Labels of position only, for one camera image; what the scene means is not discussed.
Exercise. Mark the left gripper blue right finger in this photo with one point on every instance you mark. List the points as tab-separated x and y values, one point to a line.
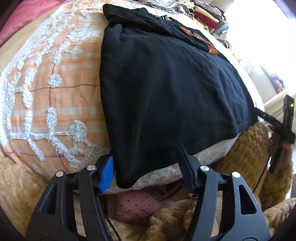
186	167

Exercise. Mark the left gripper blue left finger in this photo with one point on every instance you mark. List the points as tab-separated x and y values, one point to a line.
107	175

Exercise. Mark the black long-sleeve shirt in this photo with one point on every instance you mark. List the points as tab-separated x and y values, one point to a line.
164	84

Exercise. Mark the pile of folded clothes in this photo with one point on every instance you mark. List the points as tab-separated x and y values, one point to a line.
212	19

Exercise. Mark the right hand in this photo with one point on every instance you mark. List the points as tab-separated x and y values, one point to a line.
280	152

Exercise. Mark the pink dotted fabric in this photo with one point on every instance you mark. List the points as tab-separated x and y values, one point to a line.
137	206

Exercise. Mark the tan fleece sleeve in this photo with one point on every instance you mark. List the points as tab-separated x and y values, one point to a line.
169	206

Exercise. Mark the orange white tufted blanket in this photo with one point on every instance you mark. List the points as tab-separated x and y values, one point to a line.
51	111

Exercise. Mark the beige bed sheet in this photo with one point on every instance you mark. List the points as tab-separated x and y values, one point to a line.
15	42

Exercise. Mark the lilac crumpled garment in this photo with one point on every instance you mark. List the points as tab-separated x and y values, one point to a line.
171	6

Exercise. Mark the pink duvet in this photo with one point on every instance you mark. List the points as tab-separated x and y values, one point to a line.
17	14

